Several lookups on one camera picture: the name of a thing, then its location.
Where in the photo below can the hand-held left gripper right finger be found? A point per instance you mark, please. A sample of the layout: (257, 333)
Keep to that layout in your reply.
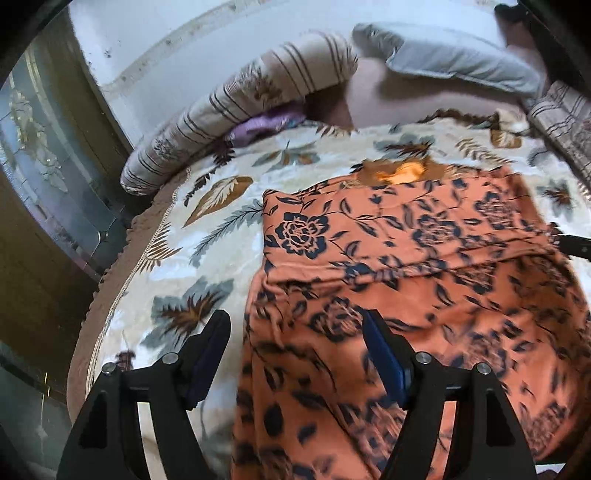
(387, 364)

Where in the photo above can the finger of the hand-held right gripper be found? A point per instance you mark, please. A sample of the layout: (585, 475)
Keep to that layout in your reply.
(577, 244)

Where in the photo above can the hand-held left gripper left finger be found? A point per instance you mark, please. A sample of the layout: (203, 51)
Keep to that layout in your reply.
(204, 364)

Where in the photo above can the orange floral garment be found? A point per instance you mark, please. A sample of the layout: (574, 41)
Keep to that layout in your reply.
(369, 258)

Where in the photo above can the leaf printed blanket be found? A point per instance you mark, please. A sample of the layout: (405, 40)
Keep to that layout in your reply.
(221, 258)

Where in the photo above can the striped plaid pillow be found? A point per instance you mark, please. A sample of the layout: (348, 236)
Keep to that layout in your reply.
(563, 120)

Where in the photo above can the grey pillow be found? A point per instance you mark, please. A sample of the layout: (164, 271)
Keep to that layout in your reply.
(452, 50)

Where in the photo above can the pink bed sheet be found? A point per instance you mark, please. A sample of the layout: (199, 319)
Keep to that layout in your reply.
(397, 97)

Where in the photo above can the purple cloth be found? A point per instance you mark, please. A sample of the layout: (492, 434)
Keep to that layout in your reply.
(263, 124)

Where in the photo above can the wardrobe with glass door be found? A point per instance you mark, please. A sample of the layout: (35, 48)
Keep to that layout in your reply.
(37, 138)

